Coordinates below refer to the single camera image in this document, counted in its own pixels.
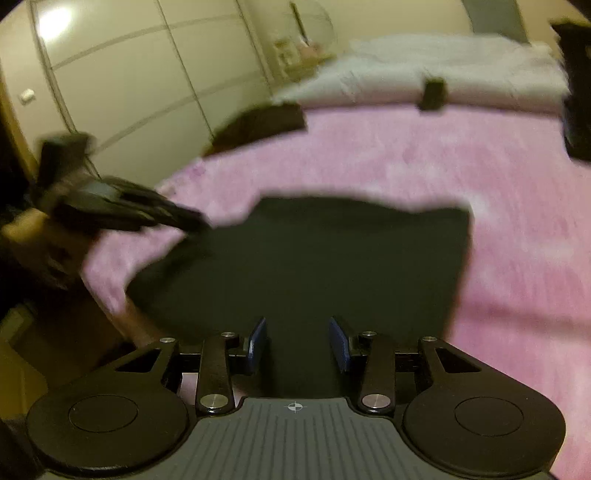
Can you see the cream wardrobe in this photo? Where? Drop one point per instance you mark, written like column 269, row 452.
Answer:
column 138, row 69

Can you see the cream bedside table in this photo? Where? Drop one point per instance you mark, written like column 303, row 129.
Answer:
column 288, row 57

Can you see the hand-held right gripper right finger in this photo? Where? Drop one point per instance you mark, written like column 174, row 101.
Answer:
column 339, row 346

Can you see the black phone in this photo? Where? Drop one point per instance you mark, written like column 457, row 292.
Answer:
column 433, row 94

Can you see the pile of black clothes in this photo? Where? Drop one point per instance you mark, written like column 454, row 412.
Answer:
column 263, row 122

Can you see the round mirror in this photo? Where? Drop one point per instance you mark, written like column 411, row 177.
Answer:
column 318, row 23

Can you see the grey pillow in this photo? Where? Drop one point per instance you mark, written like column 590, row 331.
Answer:
column 498, row 18

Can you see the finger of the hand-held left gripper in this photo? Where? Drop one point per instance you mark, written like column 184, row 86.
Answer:
column 152, row 219
column 157, row 196

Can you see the person's left hand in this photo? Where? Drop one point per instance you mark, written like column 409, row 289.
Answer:
column 60, row 254

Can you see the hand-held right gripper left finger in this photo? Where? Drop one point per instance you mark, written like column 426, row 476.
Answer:
column 256, row 346

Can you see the stack of folded dark clothes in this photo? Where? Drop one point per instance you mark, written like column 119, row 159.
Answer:
column 579, row 92

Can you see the black long-sleeve shirt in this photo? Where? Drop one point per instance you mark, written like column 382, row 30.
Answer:
column 323, row 258

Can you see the grey striped duvet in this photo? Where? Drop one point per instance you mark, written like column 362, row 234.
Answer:
column 378, row 64

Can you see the pink floral blanket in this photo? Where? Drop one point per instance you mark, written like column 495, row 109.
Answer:
column 508, row 207

